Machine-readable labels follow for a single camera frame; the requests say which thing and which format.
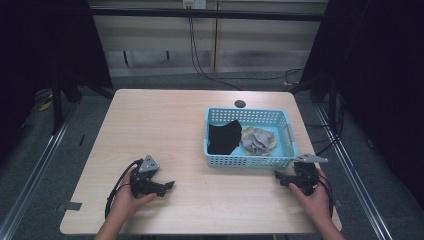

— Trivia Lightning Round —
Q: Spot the person's left hand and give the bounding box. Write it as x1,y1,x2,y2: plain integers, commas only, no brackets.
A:
111,166,158,223

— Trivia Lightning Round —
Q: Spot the white wall socket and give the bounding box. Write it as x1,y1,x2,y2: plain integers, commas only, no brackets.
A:
182,0,208,10

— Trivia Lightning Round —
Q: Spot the light blue plastic basket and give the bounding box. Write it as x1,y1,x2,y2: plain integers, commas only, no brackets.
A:
202,106,299,169

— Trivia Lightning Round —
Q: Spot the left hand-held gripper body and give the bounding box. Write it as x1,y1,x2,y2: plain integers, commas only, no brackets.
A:
129,154,161,199

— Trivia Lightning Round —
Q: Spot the black wall cable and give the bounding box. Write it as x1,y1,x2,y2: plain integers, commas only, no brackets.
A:
188,7,305,92

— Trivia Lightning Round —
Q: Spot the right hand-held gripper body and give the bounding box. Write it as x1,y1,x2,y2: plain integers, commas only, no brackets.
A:
292,153,330,197

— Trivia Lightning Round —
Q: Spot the person's right hand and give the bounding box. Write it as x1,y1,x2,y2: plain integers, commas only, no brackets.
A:
288,167,335,228

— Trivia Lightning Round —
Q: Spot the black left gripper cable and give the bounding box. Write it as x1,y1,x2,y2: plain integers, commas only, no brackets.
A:
104,158,145,220

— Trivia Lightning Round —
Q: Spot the black horizontal frame bar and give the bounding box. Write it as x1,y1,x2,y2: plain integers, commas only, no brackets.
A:
89,8,329,23

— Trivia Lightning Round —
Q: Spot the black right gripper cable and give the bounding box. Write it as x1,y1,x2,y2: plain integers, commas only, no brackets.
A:
316,172,335,219

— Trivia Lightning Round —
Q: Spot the grey cloth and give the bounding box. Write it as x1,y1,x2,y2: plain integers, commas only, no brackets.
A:
240,125,278,157

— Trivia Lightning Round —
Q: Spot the grey tape strip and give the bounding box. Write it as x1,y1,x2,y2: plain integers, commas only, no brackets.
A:
55,201,83,213

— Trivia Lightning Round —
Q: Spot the metal floor rail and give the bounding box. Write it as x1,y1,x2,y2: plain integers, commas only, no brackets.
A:
0,109,79,240
313,104,396,240

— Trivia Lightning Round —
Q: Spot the black metal stand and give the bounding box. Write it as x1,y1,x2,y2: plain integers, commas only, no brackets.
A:
288,71,338,124
50,71,65,136

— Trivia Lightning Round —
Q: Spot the black cloth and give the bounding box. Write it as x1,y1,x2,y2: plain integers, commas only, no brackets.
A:
206,119,244,156

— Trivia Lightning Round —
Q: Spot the black curtain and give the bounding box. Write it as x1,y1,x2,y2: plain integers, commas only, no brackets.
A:
0,0,114,168
299,0,424,209

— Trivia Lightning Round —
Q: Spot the yellow floor object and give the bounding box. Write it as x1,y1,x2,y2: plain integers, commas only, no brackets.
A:
38,94,54,113

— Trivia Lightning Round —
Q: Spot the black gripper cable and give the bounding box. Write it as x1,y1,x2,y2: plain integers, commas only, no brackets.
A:
316,172,335,219
104,158,145,220

